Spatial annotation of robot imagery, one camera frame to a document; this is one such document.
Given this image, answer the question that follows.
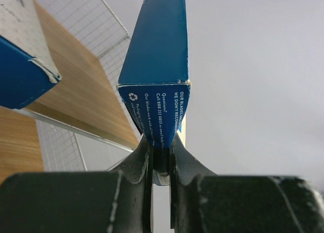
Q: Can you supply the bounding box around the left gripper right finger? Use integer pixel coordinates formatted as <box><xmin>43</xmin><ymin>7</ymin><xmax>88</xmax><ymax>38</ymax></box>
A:
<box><xmin>169</xmin><ymin>136</ymin><xmax>323</xmax><ymax>232</ymax></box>

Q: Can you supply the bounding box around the white wire wooden shelf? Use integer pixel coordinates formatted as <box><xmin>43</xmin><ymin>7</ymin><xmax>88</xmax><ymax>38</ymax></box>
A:
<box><xmin>1</xmin><ymin>0</ymin><xmax>138</xmax><ymax>180</ymax></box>

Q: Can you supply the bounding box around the white blue razor box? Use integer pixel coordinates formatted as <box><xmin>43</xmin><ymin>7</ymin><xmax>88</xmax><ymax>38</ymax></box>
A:
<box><xmin>1</xmin><ymin>0</ymin><xmax>62</xmax><ymax>109</ymax></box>

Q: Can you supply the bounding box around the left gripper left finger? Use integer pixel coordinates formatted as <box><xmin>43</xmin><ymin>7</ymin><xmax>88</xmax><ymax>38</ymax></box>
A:
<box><xmin>1</xmin><ymin>138</ymin><xmax>153</xmax><ymax>232</ymax></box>

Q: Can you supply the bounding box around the blue Harry's razor box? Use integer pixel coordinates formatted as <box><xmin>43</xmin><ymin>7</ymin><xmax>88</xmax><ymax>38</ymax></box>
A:
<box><xmin>116</xmin><ymin>0</ymin><xmax>192</xmax><ymax>187</ymax></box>

